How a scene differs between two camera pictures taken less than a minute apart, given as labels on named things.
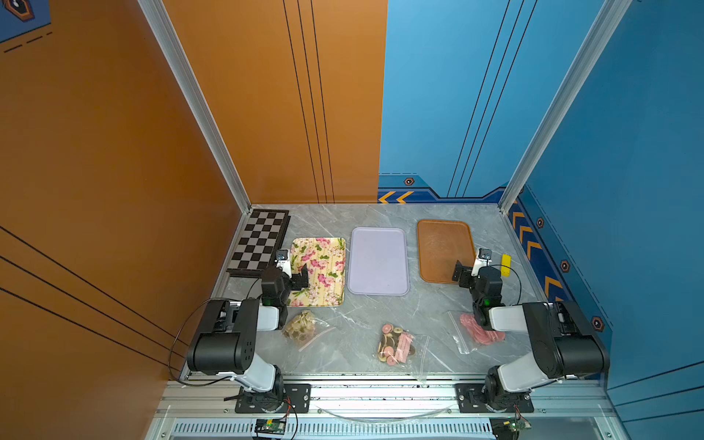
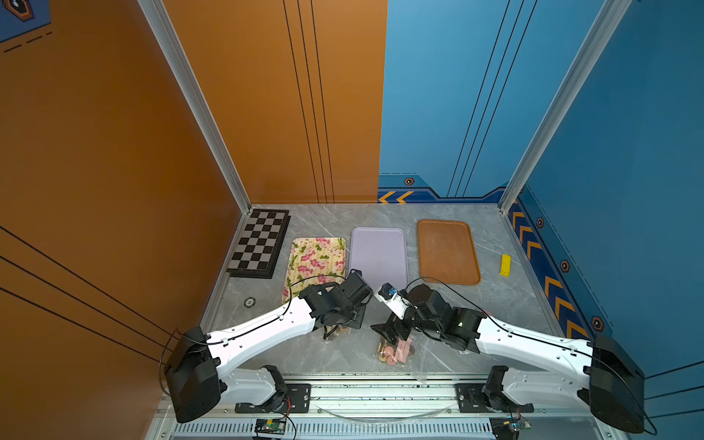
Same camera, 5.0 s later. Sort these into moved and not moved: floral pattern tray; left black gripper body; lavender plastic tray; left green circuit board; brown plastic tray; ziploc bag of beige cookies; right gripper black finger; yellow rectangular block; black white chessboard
Moved: ziploc bag of beige cookies; right gripper black finger; left black gripper body
Not moved: floral pattern tray; left green circuit board; black white chessboard; brown plastic tray; yellow rectangular block; lavender plastic tray
